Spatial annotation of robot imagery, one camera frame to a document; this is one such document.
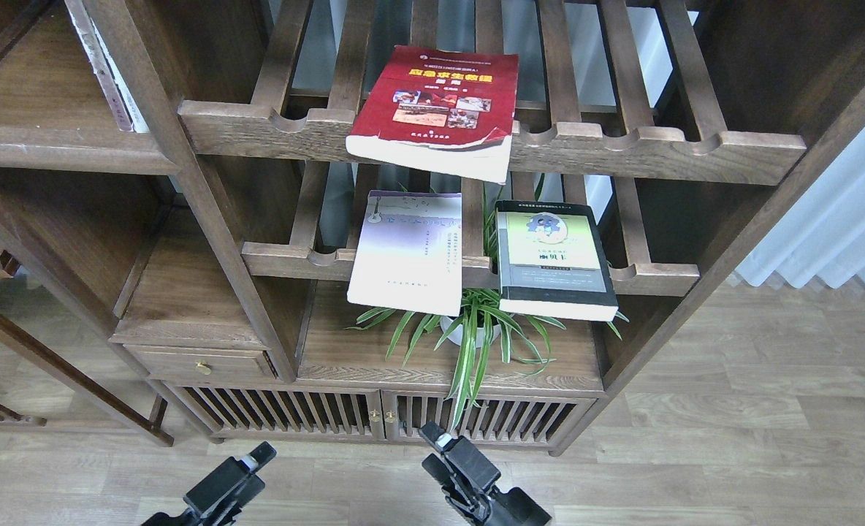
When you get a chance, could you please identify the right slatted cabinet door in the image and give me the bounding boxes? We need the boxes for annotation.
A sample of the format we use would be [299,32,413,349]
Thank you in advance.
[381,392,594,449]

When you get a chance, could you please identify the wooden drawer with brass knob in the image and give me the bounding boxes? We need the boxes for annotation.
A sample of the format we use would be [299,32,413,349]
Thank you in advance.
[126,344,273,380]

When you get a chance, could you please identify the pale purple white book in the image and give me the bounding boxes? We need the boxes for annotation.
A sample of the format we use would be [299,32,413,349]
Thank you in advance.
[348,190,462,317]

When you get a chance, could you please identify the white plant pot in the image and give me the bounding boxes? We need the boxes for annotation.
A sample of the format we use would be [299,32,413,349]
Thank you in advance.
[440,314,502,348]

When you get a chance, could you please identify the red paperback book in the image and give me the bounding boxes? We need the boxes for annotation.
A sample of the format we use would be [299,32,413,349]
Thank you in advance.
[346,45,519,184]

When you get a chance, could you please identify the green spider plant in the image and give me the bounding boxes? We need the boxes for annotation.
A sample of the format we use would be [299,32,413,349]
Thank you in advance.
[351,175,629,432]

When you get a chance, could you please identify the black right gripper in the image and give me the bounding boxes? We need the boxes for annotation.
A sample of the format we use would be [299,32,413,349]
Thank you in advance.
[419,422,552,525]

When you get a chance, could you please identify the slatted cabinet door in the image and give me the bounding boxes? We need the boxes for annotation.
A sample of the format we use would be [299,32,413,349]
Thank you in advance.
[381,392,594,449]
[173,386,385,441]

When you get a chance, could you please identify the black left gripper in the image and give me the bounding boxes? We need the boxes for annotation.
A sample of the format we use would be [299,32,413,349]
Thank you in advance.
[142,441,278,526]

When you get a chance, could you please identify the left slatted cabinet door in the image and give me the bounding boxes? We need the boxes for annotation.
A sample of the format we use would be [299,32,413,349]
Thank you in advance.
[173,386,385,441]

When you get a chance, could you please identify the white pleated curtain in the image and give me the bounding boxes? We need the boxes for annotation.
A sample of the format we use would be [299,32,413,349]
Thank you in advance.
[736,127,865,289]

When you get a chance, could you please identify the white book spine upright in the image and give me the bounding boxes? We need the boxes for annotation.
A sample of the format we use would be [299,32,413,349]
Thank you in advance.
[64,0,150,133]

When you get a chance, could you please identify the green and black book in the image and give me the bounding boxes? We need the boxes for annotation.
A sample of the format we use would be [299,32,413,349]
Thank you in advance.
[495,200,619,322]

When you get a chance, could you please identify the dark wooden bookshelf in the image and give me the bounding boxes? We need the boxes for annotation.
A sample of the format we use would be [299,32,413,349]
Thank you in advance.
[0,1,865,456]

